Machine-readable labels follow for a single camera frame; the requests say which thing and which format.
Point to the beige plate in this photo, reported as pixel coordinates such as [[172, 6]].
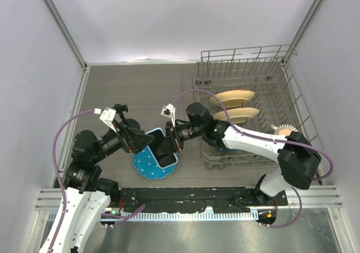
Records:
[[237, 115], [235, 98]]

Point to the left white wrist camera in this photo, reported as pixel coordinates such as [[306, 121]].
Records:
[[107, 116]]

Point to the black phone stand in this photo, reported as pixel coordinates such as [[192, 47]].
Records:
[[120, 110]]

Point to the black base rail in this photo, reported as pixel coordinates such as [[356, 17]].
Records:
[[189, 200]]

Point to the beige plate front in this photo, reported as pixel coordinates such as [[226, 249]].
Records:
[[237, 115]]

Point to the phone with light blue case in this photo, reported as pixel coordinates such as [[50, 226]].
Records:
[[161, 149]]

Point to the metal wire dish rack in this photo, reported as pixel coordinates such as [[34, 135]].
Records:
[[258, 88]]

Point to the white ribbed cup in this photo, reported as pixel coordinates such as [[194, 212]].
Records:
[[283, 129]]

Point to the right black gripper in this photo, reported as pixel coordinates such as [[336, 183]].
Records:
[[172, 133]]

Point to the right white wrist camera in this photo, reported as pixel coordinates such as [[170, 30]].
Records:
[[169, 111]]

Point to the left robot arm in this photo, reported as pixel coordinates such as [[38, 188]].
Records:
[[85, 195]]

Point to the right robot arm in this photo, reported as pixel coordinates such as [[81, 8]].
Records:
[[297, 160]]

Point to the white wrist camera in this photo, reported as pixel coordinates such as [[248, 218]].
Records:
[[169, 111], [107, 116]]

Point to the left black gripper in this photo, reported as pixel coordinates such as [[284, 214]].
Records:
[[135, 141]]

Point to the white cable duct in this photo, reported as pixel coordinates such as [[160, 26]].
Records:
[[207, 215]]

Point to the beige plate rear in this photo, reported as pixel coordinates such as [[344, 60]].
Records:
[[235, 98]]

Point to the blue polka dot plate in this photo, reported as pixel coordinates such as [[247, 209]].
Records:
[[147, 166]]

